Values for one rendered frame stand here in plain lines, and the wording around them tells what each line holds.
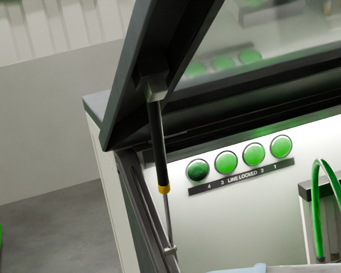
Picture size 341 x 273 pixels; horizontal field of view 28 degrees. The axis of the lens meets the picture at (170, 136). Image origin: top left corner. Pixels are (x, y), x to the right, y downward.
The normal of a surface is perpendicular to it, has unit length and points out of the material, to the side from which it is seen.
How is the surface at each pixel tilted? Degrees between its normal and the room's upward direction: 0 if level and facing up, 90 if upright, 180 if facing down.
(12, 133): 90
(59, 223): 0
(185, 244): 90
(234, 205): 90
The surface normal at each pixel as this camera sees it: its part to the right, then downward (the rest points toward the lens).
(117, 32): 0.27, 0.27
